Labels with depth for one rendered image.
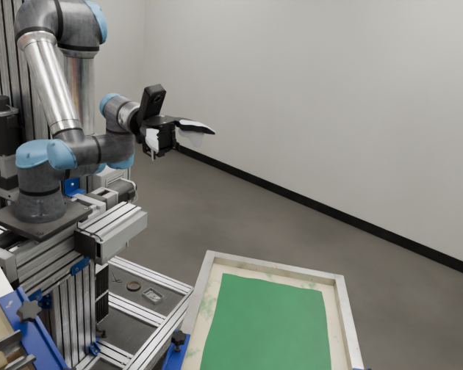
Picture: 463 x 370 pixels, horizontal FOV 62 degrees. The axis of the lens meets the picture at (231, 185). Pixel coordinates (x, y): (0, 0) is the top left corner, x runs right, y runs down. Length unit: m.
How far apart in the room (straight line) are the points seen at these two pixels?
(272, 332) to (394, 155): 2.88
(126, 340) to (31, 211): 1.22
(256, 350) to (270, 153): 3.45
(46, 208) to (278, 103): 3.45
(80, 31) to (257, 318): 1.08
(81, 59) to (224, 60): 3.68
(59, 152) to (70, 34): 0.37
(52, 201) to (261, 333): 0.81
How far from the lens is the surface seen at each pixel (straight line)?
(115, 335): 2.39
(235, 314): 1.45
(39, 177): 1.28
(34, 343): 0.97
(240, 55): 4.69
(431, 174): 3.99
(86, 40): 1.23
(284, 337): 1.42
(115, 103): 1.03
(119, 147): 1.06
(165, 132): 0.89
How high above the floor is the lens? 1.94
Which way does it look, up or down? 24 degrees down
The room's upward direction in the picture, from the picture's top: 8 degrees clockwise
